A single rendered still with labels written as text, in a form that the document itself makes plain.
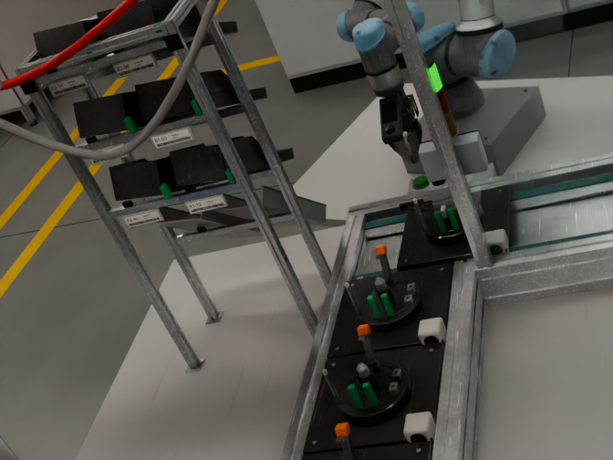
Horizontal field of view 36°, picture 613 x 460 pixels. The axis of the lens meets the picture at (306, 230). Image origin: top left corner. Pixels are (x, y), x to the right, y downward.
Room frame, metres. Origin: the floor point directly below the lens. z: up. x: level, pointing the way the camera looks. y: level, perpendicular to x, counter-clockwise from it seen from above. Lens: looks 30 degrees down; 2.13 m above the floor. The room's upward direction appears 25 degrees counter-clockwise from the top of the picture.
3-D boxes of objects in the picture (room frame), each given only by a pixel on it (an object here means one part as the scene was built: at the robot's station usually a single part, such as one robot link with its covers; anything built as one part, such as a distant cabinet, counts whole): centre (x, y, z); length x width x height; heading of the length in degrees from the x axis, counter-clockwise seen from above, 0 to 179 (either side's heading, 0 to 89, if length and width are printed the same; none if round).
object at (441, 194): (1.75, -0.30, 1.06); 0.08 x 0.04 x 0.07; 155
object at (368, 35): (2.01, -0.31, 1.33); 0.09 x 0.08 x 0.11; 124
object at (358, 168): (2.27, -0.47, 0.84); 0.90 x 0.70 x 0.03; 41
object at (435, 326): (1.57, -0.09, 1.01); 0.24 x 0.24 x 0.13; 65
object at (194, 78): (1.84, 0.18, 1.26); 0.36 x 0.21 x 0.80; 65
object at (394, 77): (2.01, -0.31, 1.25); 0.08 x 0.08 x 0.05
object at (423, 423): (1.35, 0.01, 1.01); 0.24 x 0.24 x 0.13; 65
